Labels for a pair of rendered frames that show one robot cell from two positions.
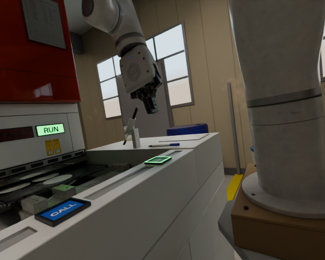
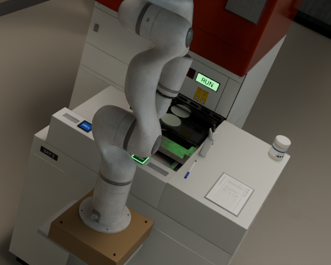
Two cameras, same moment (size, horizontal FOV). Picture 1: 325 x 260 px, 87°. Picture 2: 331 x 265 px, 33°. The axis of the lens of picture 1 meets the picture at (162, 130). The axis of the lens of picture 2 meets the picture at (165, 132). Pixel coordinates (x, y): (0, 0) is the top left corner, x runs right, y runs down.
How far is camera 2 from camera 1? 2.08 m
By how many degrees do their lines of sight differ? 73
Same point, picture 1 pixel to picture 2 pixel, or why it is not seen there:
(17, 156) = not seen: hidden behind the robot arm
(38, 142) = (193, 84)
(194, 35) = not seen: outside the picture
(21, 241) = (72, 122)
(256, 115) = not seen: hidden behind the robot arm
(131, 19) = (165, 76)
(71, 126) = (225, 91)
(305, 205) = (86, 204)
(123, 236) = (88, 152)
